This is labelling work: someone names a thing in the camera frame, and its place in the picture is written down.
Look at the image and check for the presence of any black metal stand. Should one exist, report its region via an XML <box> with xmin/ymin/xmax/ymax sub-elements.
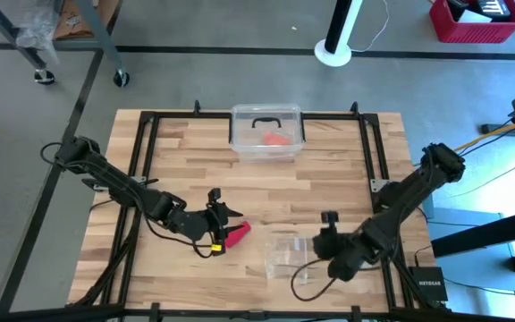
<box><xmin>430</xmin><ymin>95</ymin><xmax>515</xmax><ymax>309</ymax></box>

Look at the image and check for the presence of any red plastic crate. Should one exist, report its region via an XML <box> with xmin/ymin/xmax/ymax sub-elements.
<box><xmin>427</xmin><ymin>0</ymin><xmax>515</xmax><ymax>45</ymax></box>

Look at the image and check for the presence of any grey metal rolling cart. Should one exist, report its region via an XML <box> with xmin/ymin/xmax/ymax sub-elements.
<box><xmin>0</xmin><ymin>0</ymin><xmax>131</xmax><ymax>89</ymax></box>

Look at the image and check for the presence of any white tower fan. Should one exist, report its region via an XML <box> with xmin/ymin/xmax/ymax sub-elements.
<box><xmin>312</xmin><ymin>0</ymin><xmax>367</xmax><ymax>69</ymax></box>

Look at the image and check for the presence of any clear plastic bag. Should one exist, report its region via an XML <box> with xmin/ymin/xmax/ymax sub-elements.
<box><xmin>263</xmin><ymin>235</ymin><xmax>326</xmax><ymax>286</ymax></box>

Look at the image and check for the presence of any black metal table frame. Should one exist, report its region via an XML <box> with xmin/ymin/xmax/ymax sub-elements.
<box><xmin>66</xmin><ymin>99</ymin><xmax>453</xmax><ymax>314</ymax></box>

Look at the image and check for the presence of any brown cardboard sheet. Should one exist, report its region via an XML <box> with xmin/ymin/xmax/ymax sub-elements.
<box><xmin>53</xmin><ymin>0</ymin><xmax>121</xmax><ymax>41</ymax></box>

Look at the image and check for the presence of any white fan power cord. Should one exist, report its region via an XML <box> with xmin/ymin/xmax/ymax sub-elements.
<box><xmin>350</xmin><ymin>0</ymin><xmax>392</xmax><ymax>54</ymax></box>

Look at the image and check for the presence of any black cart caster wheel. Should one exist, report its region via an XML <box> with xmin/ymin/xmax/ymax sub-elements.
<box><xmin>33</xmin><ymin>68</ymin><xmax>56</xmax><ymax>86</ymax></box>
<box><xmin>112</xmin><ymin>68</ymin><xmax>131</xmax><ymax>89</ymax></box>

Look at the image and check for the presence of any orange bandage roll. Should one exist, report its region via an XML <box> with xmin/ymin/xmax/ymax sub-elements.
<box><xmin>260</xmin><ymin>130</ymin><xmax>292</xmax><ymax>148</ymax></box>

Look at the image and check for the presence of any black cable with yellow tag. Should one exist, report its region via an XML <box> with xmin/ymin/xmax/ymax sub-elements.
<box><xmin>142</xmin><ymin>213</ymin><xmax>224</xmax><ymax>260</ymax></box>
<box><xmin>289</xmin><ymin>257</ymin><xmax>367</xmax><ymax>302</ymax></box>

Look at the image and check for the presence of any black Netgear network switch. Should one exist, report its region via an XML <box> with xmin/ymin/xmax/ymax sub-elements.
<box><xmin>408</xmin><ymin>265</ymin><xmax>450</xmax><ymax>303</ymax></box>

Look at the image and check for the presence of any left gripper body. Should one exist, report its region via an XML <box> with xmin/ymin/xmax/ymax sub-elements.
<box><xmin>175</xmin><ymin>188</ymin><xmax>228</xmax><ymax>257</ymax></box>

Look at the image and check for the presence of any clear plastic storage box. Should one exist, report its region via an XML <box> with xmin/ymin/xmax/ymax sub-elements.
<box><xmin>229</xmin><ymin>103</ymin><xmax>306</xmax><ymax>164</ymax></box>

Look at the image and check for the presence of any red elastic bandage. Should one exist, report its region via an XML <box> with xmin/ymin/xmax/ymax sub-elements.
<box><xmin>224</xmin><ymin>220</ymin><xmax>253</xmax><ymax>250</ymax></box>

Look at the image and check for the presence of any black crossbar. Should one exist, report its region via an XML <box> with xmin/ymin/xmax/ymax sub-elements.
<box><xmin>0</xmin><ymin>302</ymin><xmax>515</xmax><ymax>322</ymax></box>

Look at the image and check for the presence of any black device with white stripes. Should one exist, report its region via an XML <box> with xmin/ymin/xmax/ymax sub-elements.
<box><xmin>446</xmin><ymin>0</ymin><xmax>514</xmax><ymax>22</ymax></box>

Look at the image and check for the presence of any crumpled clear plastic wrap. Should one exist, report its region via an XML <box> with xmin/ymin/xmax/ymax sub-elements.
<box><xmin>13</xmin><ymin>0</ymin><xmax>63</xmax><ymax>64</ymax></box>

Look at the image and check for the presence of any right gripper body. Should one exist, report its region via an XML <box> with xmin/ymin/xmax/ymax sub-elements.
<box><xmin>313</xmin><ymin>211</ymin><xmax>375</xmax><ymax>283</ymax></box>

